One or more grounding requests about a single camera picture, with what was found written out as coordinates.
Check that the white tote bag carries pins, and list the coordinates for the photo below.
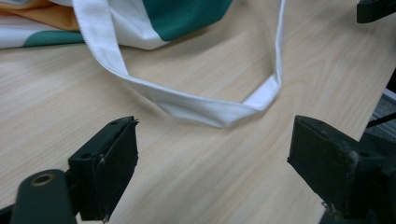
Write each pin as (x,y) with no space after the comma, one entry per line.
(174,18)

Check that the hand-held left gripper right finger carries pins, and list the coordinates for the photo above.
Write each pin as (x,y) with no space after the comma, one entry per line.
(336,168)

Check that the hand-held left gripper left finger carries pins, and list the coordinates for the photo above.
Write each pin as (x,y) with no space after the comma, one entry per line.
(109,165)

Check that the aluminium floor rail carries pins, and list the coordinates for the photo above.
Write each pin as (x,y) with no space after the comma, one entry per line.
(389,95)

